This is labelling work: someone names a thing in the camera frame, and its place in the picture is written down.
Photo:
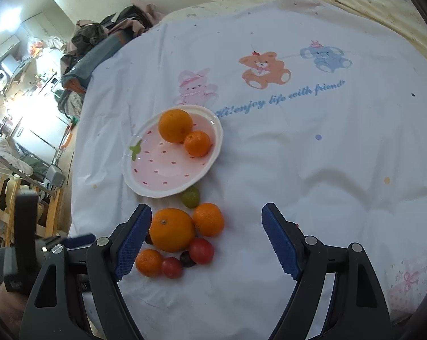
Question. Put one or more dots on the green lime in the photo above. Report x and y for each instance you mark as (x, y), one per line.
(191, 198)

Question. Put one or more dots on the small red tomato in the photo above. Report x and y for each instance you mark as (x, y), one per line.
(172, 267)

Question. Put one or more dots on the large orange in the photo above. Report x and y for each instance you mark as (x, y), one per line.
(175, 125)
(172, 230)

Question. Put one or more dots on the pile of clothes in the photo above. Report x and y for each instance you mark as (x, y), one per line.
(128, 17)

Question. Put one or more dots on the white bear-print bed sheet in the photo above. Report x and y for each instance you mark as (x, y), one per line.
(305, 184)

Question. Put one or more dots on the person's left forearm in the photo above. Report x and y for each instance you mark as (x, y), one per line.
(8, 308)

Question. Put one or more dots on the yellow floral blanket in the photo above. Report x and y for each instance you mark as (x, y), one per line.
(376, 3)

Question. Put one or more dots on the small mandarin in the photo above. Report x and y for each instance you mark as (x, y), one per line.
(149, 262)
(197, 144)
(209, 219)

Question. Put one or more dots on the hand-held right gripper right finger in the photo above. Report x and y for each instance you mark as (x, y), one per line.
(281, 244)

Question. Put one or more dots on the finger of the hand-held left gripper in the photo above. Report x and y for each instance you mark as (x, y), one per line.
(80, 241)

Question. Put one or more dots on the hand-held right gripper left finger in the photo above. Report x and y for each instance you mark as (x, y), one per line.
(133, 244)

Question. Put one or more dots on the dark purple plum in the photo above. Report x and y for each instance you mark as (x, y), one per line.
(186, 260)
(149, 239)

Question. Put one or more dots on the pink strawberry-pattern plate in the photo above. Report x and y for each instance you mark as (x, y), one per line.
(156, 170)

